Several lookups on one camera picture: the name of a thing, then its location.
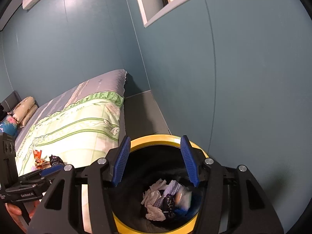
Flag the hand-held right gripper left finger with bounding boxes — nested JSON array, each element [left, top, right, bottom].
[[27, 135, 132, 234]]

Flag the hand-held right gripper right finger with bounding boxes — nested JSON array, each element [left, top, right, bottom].
[[180, 135, 284, 234]]

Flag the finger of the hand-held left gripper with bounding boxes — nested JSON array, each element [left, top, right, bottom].
[[18, 164, 66, 184]]

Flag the large black plastic bag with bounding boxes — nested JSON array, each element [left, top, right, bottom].
[[48, 155, 64, 167]]

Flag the orange snack wrapper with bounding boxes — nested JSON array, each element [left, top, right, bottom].
[[33, 150, 50, 170]]

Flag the large purple foam fruit net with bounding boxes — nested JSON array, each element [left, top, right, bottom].
[[156, 180, 188, 207]]

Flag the yellow-rimmed brown bin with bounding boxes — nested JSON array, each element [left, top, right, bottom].
[[107, 134, 211, 234]]

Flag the white tissue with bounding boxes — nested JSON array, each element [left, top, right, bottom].
[[145, 204, 166, 221], [141, 178, 167, 206]]

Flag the small black plastic bag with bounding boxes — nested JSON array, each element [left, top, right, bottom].
[[162, 194, 176, 220]]

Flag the blue plastic wrapper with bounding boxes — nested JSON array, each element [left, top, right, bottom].
[[174, 207, 193, 216]]

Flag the person's left hand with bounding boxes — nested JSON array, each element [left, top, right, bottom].
[[5, 200, 41, 233]]

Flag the blue floral folded quilt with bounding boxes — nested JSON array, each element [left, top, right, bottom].
[[0, 116, 19, 137]]

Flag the green floral blanket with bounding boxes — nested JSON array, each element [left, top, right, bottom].
[[15, 91, 125, 234]]

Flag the beige pillows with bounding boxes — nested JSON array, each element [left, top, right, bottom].
[[12, 96, 39, 128]]

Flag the grey bed headboard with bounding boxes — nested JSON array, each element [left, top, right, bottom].
[[0, 91, 20, 113]]

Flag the brown-framed window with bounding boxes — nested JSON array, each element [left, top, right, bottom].
[[132, 0, 217, 28]]

